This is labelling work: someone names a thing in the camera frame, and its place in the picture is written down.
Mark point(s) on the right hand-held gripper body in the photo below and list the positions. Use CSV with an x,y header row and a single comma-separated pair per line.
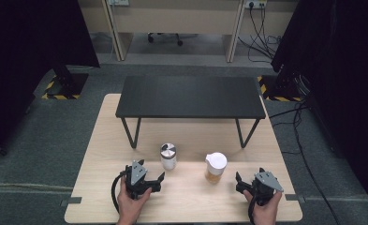
x,y
266,184

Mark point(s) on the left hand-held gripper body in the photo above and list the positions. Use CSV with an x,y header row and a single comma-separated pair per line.
x,y
135,187

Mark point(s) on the glass jar with silver lid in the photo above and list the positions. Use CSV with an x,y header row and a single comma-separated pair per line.
x,y
168,159

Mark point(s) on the glass jar with white lid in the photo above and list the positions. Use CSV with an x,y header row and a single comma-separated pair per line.
x,y
216,165

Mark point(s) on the black shelf with metal legs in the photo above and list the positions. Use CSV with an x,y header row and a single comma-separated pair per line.
x,y
191,97

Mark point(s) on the person's left hand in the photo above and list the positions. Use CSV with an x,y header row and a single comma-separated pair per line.
x,y
130,207

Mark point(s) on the person's right hand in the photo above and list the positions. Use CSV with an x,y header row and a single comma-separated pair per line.
x,y
266,214

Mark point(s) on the grey tape strip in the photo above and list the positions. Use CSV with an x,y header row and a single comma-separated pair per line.
x,y
72,201
294,198

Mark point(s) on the black stand base, striped tape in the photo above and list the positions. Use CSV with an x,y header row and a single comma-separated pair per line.
x,y
67,84
281,89

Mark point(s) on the black curtain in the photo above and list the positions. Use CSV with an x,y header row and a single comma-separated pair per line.
x,y
22,62
344,78

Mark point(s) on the black office chair base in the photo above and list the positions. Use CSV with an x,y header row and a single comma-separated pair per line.
x,y
178,40

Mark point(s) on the beige desk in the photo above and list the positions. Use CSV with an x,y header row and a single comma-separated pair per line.
x,y
178,18

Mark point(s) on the white wall socket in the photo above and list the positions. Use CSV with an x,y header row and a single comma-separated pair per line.
x,y
255,3

